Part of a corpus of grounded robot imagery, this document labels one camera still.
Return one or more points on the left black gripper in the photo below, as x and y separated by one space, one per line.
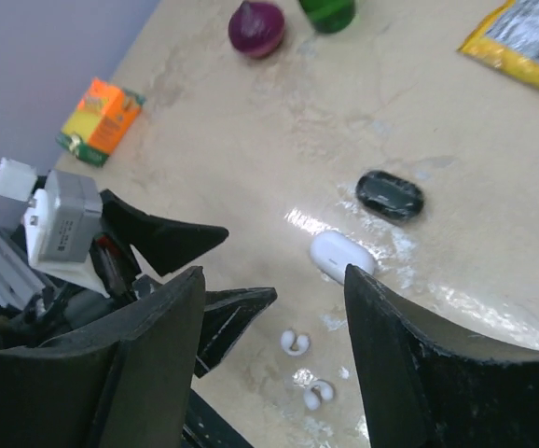
167 246

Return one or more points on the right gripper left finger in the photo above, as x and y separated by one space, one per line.
121 381

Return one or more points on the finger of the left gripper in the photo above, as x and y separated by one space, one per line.
227 315

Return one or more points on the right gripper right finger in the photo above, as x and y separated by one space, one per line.
428 382

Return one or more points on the white earbud charging case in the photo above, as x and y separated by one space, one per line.
331 252

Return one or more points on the black earbud charging case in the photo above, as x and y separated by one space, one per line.
389 196

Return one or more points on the white earbud left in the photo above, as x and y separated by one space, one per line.
295 345

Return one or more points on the white earbud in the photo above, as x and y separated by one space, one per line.
295 345
316 393

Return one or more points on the white earbud right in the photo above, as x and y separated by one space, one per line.
316 393

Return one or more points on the orange yellow juice carton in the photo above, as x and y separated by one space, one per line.
99 122

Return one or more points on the purple red onion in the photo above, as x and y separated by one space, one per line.
256 28

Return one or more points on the green glass bottle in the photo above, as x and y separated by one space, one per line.
329 16

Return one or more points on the yellow snack bag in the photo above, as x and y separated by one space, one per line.
508 41

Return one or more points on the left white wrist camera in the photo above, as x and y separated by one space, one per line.
60 224

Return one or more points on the aluminium rail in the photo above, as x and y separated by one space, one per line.
18 282

